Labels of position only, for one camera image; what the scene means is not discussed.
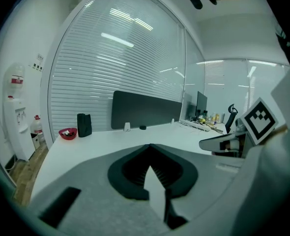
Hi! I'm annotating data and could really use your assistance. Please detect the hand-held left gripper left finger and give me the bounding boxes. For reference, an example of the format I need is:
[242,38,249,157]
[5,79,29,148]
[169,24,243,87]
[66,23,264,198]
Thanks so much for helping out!
[24,143,170,236]

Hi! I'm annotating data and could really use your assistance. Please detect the small wall signs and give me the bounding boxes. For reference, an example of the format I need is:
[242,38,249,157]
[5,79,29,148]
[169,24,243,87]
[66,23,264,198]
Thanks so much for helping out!
[28,53,44,73]

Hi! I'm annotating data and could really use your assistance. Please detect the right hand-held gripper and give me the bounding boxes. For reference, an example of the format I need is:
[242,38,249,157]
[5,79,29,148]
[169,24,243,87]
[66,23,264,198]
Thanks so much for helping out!
[198,96,280,159]

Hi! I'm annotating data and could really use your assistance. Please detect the white water dispenser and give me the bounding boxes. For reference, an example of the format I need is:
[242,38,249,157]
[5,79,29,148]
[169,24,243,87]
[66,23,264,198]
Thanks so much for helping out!
[2,95,37,162]

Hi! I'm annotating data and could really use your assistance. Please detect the black upright case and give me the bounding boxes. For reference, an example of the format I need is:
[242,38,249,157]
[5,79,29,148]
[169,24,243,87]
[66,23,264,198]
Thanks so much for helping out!
[76,112,93,138]

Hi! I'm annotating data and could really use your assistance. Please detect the person's white shirt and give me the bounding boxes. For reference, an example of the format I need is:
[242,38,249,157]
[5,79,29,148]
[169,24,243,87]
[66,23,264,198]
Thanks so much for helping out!
[233,58,290,236]

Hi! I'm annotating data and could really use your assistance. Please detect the white power strip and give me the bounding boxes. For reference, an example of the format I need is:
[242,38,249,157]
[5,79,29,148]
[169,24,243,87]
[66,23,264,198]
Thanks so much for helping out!
[179,118,211,132]

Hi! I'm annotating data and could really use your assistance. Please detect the person's right forearm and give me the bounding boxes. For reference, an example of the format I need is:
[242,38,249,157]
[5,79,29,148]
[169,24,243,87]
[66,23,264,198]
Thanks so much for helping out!
[264,123,289,145]

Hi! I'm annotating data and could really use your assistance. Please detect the dark grey desk divider panel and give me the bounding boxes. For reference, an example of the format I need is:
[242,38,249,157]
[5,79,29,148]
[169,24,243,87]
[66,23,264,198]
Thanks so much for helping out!
[111,90,183,130]

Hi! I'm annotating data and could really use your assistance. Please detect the clear water jug red cap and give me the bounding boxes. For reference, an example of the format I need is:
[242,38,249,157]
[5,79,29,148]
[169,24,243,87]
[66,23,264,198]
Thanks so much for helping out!
[29,115,46,143]

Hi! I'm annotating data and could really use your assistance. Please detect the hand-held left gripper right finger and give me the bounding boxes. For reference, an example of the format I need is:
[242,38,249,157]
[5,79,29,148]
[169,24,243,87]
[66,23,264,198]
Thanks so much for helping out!
[149,143,246,231]

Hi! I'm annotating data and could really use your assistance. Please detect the red bowl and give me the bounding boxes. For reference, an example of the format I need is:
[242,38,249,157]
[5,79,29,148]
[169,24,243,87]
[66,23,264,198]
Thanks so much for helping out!
[58,127,78,141]

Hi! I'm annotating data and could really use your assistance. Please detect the large water bottle red label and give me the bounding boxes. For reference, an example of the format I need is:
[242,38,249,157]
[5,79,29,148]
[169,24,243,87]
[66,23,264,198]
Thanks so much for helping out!
[3,62,26,98]

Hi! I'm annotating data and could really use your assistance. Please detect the black computer monitor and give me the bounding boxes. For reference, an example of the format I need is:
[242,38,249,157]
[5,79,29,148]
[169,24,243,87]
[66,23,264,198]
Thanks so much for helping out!
[195,90,208,118]

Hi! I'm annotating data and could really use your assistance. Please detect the translucent desk divider panel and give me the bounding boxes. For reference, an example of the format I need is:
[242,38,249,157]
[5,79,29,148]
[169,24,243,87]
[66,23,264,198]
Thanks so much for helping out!
[184,92,198,122]

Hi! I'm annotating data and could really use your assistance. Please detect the black strap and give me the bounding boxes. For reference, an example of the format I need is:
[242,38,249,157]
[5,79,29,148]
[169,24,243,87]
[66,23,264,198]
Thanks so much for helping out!
[273,8,290,65]

